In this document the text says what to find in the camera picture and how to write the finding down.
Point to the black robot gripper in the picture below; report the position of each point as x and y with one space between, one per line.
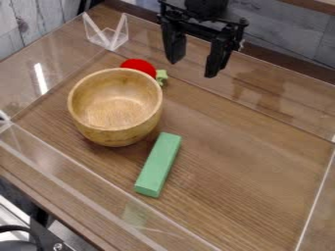
203 18

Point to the black metal mount bracket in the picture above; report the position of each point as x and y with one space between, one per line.
49 240

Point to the clear acrylic corner bracket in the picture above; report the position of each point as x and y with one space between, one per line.
107 38

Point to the wooden bowl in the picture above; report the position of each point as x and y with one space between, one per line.
115 105

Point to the green rectangular block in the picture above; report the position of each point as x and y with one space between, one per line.
154 174

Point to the clear acrylic tray enclosure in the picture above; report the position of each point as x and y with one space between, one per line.
252 183

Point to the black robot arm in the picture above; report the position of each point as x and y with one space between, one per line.
205 19

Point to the red plush fruit green leaf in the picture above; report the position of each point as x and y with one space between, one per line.
146 67

